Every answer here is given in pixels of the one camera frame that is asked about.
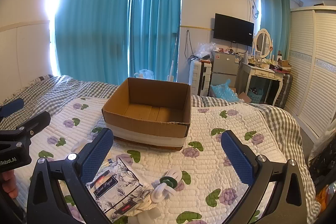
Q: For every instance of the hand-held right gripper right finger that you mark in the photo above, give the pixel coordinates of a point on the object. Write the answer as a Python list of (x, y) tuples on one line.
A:
[(236, 158)]

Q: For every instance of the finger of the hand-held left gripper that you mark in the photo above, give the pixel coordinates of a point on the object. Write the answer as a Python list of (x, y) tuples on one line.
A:
[(11, 106), (34, 121)]

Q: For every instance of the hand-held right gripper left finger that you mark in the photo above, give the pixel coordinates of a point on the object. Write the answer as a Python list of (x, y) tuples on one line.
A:
[(95, 158)]

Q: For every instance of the floral tissue packet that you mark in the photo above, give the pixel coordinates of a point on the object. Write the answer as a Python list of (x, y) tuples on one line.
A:
[(123, 187)]

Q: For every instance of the brown cardboard box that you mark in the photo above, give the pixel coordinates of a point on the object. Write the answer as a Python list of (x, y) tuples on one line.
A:
[(147, 123)]

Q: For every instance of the white plastic bottle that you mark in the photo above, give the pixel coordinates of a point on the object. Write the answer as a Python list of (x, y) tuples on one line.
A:
[(149, 216)]

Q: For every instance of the person's left hand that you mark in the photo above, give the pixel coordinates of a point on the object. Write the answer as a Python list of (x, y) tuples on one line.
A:
[(8, 184)]

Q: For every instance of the white floral quilt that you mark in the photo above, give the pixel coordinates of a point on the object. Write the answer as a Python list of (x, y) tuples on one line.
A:
[(210, 166)]

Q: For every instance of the grey checked bed sheet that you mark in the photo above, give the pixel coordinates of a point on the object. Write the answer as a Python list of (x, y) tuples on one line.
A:
[(78, 87)]

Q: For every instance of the white headboard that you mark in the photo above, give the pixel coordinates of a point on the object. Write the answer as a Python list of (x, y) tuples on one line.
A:
[(26, 50)]

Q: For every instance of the cardboard box with flaps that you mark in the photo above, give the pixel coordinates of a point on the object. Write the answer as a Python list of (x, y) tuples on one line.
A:
[(244, 96)]

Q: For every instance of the blue basket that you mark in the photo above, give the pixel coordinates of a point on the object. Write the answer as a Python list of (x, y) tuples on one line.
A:
[(255, 95)]

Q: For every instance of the blue bubble wrap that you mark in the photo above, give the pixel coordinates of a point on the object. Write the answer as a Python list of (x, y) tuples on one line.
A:
[(223, 91)]

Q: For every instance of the dark suitcase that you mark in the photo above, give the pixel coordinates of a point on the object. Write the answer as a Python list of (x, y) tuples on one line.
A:
[(284, 90)]

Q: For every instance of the white plastic bag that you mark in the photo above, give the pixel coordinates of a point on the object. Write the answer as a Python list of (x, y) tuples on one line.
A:
[(319, 142)]

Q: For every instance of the white dressing table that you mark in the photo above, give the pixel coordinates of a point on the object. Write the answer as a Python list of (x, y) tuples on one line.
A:
[(262, 73)]

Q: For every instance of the dark patterned bag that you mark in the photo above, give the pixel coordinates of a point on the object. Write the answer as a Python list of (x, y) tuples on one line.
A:
[(325, 163)]

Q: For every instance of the white suitcase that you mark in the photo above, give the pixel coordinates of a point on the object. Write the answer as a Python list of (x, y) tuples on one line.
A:
[(199, 74)]

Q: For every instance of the small grey fridge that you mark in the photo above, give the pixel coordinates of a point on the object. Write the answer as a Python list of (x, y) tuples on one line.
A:
[(224, 64)]

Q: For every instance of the clear plastic bag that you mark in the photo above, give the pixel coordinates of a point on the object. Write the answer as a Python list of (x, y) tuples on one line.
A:
[(203, 49)]

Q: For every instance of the white slatted wardrobe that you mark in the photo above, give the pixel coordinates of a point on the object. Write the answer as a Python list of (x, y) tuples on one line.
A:
[(309, 69)]

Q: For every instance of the white oval vanity mirror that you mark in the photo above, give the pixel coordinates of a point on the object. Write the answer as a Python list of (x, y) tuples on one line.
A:
[(262, 43)]

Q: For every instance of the wide teal curtain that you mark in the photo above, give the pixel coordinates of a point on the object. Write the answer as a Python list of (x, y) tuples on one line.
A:
[(92, 16)]

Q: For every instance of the teal curtain beside wardrobe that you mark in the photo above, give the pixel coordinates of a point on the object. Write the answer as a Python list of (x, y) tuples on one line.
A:
[(278, 19)]

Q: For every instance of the narrow teal curtain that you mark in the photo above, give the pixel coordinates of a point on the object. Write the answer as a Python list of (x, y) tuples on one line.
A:
[(155, 16)]

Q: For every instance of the black wall television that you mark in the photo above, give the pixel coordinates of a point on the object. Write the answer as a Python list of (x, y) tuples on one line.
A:
[(233, 29)]

